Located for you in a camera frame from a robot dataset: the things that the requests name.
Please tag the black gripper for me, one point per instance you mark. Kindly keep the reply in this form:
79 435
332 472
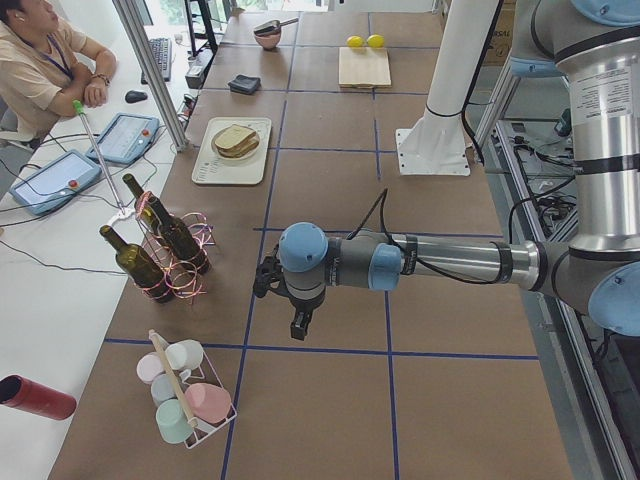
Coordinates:
303 306

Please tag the white plate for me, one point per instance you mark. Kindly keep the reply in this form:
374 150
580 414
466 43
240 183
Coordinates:
245 156

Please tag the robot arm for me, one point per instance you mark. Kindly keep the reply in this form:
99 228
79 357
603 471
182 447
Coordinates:
595 45

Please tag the cream bear tray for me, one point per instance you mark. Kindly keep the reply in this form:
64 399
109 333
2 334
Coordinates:
212 169

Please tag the white cup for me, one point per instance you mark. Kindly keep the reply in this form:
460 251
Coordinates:
185 354

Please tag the green wine bottle middle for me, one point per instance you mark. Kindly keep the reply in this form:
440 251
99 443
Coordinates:
179 238

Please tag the green wine bottle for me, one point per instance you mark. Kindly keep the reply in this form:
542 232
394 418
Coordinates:
140 267
137 192
179 238

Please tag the grey cup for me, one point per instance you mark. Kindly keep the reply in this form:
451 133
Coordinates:
161 389

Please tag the light pink cup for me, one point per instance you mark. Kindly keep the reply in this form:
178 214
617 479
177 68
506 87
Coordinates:
149 367

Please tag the mint green cup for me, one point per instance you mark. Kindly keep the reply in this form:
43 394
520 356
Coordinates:
172 422

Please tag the green wine bottle front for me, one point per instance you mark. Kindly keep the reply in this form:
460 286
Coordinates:
140 267

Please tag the green wine bottle rear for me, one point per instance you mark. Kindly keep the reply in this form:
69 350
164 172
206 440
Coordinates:
137 192

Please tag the grey folded cloth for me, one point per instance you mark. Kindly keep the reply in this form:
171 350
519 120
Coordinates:
244 84

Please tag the far blue teach pendant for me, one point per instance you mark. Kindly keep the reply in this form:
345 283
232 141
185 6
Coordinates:
127 137

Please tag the blue teach pendant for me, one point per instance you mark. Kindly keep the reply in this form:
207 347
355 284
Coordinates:
127 137
55 184

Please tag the wooden cutting board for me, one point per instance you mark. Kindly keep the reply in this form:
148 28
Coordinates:
363 67

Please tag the black power strip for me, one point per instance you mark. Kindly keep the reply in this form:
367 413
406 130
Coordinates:
198 68

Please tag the near blue teach pendant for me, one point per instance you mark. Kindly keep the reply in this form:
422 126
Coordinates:
55 184

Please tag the black computer mouse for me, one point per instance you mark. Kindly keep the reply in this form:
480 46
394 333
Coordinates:
135 96

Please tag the yellow lemon half left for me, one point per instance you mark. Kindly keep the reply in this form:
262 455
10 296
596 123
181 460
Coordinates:
355 41

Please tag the yellow lemon half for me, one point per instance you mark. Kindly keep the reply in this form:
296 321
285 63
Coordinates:
355 41
375 41

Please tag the pink bowl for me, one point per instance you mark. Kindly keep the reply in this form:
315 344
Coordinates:
267 37

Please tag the yellow lemon half right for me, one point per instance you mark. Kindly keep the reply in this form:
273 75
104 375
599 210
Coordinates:
375 41

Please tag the red cylinder tube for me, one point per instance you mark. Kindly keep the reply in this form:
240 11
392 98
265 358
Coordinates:
27 395

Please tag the metal scoop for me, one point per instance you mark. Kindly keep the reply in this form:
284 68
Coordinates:
272 25

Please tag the black keyboard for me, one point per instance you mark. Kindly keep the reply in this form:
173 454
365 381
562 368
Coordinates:
161 49

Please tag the metal rod with green tip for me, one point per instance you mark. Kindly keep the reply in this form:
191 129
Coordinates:
124 212

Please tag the cardboard box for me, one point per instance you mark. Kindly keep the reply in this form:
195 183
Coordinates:
501 41

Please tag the seated person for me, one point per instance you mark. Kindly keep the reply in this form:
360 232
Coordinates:
46 65

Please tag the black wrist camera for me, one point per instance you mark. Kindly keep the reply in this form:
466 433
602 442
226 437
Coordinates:
269 276

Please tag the copper wire bottle rack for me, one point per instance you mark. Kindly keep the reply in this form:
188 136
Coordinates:
181 276

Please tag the wooden rack handle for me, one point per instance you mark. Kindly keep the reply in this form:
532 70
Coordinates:
157 342

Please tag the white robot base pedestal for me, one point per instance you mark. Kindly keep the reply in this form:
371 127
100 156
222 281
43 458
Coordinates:
435 145

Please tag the aluminium frame post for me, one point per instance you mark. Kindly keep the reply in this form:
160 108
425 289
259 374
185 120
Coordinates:
134 28

